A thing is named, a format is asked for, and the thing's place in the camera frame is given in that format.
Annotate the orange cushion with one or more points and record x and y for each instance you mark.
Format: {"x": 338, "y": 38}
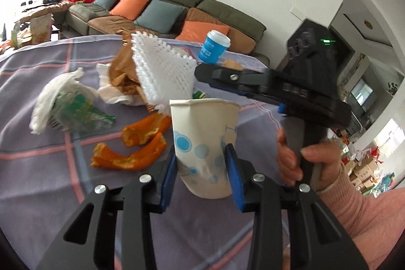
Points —
{"x": 199, "y": 31}
{"x": 131, "y": 6}

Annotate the pile of cardboard boxes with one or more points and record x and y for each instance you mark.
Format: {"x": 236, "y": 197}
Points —
{"x": 367, "y": 168}

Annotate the clear plastic bag green print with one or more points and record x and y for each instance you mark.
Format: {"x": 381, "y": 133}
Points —
{"x": 74, "y": 108}

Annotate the blue paper cup white lid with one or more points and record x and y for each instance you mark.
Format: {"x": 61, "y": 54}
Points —
{"x": 212, "y": 47}

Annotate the brown sofa throw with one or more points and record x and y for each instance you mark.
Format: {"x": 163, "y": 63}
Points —
{"x": 104, "y": 25}

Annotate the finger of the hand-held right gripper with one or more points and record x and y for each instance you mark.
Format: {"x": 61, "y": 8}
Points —
{"x": 262, "y": 98}
{"x": 227, "y": 77}

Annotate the brown paper scrap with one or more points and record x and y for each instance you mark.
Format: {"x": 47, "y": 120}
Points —
{"x": 232, "y": 65}

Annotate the beige snack bag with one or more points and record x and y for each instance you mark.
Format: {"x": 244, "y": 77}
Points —
{"x": 40, "y": 29}

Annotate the olive green sofa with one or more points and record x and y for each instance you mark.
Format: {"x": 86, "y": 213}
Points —
{"x": 218, "y": 9}

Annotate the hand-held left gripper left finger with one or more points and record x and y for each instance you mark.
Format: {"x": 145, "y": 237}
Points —
{"x": 167, "y": 184}

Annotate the white paper cup blue dots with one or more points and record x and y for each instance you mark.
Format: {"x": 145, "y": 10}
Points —
{"x": 199, "y": 130}

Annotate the cluttered coffee table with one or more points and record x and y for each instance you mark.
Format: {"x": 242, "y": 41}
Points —
{"x": 19, "y": 32}

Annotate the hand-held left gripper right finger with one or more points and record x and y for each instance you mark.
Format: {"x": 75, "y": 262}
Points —
{"x": 233, "y": 178}

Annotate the brown snack bag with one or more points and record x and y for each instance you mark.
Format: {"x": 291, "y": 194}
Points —
{"x": 121, "y": 74}

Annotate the grey plaid tablecloth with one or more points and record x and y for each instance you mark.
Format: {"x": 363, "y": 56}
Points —
{"x": 34, "y": 187}

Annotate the person's right hand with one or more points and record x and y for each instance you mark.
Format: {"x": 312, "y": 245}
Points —
{"x": 288, "y": 159}

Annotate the small green packet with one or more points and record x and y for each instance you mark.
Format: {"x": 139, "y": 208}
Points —
{"x": 198, "y": 95}

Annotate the television screen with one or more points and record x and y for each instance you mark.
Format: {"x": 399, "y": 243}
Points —
{"x": 360, "y": 94}

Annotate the white foam fruit net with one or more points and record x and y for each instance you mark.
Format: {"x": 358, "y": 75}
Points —
{"x": 161, "y": 70}

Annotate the orange peel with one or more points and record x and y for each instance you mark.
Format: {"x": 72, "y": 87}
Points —
{"x": 126, "y": 159}
{"x": 142, "y": 130}

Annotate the white crumpled tissue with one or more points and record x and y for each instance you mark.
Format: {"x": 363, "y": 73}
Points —
{"x": 47, "y": 102}
{"x": 109, "y": 96}

